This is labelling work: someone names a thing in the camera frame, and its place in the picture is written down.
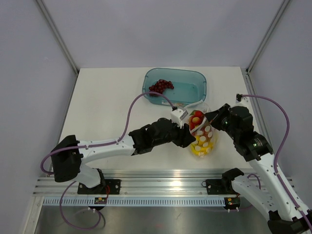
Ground red strawberries with leaves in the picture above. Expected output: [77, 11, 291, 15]
[188, 110, 213, 137]

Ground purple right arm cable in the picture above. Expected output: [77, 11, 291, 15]
[235, 94, 312, 225]

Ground aluminium mounting rail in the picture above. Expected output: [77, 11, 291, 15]
[33, 169, 293, 195]

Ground right aluminium frame post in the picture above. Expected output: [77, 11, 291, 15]
[246, 0, 292, 75]

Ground yellow banana bunch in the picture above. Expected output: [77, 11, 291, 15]
[190, 135, 216, 158]

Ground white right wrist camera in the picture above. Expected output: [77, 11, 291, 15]
[234, 94, 252, 109]

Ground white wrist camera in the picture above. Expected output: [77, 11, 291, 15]
[234, 94, 252, 109]
[171, 107, 188, 128]

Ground white slotted cable duct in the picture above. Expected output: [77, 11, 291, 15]
[43, 196, 225, 207]

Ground left aluminium frame post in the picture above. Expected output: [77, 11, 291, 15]
[34, 0, 79, 77]

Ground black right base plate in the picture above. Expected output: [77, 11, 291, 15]
[201, 179, 238, 195]

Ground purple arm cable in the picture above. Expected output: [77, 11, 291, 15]
[40, 91, 177, 230]
[235, 94, 312, 225]

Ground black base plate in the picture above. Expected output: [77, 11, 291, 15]
[78, 179, 121, 195]
[201, 179, 238, 195]

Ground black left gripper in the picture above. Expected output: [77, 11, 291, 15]
[153, 118, 195, 148]

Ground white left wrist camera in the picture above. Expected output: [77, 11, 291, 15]
[171, 107, 188, 128]

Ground aluminium frame post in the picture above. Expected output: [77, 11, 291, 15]
[246, 0, 292, 75]
[34, 0, 79, 77]

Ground clear dotted zip bag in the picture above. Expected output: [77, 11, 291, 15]
[183, 100, 218, 158]

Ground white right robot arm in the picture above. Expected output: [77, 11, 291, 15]
[205, 104, 312, 234]

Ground teal plastic tray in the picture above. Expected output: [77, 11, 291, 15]
[142, 68, 207, 107]

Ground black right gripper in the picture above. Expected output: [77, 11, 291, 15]
[205, 103, 239, 140]

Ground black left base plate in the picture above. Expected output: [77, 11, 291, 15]
[78, 179, 121, 195]

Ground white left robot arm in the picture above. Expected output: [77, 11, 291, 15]
[50, 118, 195, 194]

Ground dark red grape bunch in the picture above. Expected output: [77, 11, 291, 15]
[149, 79, 174, 94]

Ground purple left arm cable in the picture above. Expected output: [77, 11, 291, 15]
[40, 91, 177, 230]

